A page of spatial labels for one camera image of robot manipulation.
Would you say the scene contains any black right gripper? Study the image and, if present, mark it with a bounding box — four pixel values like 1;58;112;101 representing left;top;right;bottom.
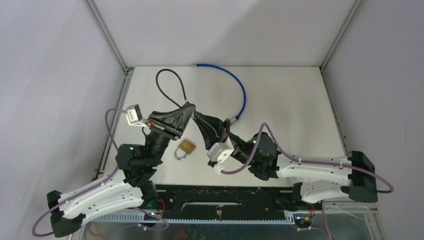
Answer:
193;111;255;166

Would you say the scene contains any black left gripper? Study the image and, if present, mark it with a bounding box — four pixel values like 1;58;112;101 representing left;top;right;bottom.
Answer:
145;105;197;167

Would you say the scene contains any brass padlock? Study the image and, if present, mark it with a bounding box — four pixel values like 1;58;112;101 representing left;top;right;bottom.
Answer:
174;139;197;161

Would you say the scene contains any black cable lock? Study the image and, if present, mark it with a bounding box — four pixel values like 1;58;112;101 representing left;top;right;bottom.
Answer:
154;68;188;108

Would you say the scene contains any padlock key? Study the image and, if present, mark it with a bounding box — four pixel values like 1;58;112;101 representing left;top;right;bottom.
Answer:
215;205;222;221

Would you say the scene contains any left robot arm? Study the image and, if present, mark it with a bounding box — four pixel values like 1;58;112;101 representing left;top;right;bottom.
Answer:
46;102;196;238

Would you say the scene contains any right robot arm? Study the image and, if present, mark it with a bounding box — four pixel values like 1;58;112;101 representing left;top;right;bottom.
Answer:
193;111;378;209

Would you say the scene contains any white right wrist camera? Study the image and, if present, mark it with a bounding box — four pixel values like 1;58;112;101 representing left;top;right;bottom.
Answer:
206;137;235;174

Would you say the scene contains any blue cable lock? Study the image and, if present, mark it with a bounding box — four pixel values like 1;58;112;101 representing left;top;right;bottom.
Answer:
190;63;248;124

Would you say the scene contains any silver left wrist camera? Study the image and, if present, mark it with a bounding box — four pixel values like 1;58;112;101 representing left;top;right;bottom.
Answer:
125;104;143;126

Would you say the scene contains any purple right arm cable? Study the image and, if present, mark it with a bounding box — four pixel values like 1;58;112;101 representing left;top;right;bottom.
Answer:
220;122;395;240

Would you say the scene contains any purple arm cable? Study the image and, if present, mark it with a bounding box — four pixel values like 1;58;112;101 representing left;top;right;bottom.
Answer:
220;122;395;240
31;108;170;238

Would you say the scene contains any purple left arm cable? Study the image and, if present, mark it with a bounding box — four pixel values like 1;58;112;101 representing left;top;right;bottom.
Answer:
31;108;170;238

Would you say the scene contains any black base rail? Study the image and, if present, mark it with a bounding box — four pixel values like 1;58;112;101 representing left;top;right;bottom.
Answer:
127;184;319;223

